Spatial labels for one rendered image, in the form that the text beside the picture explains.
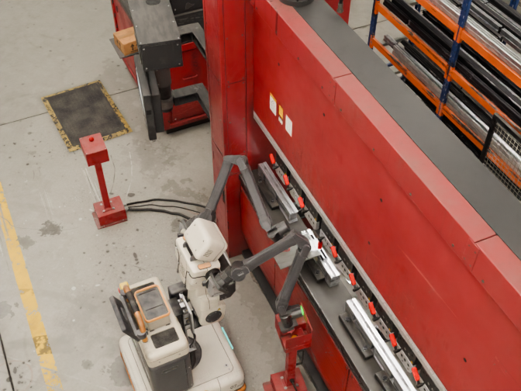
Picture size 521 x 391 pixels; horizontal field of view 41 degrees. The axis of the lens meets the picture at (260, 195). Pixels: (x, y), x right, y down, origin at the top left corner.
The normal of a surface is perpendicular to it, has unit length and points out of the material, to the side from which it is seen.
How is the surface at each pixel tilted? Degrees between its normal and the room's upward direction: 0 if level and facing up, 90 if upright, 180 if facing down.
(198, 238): 48
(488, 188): 0
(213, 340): 0
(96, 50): 0
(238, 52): 90
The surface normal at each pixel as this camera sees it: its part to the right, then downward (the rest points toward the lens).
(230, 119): 0.41, 0.66
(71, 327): 0.00, -0.70
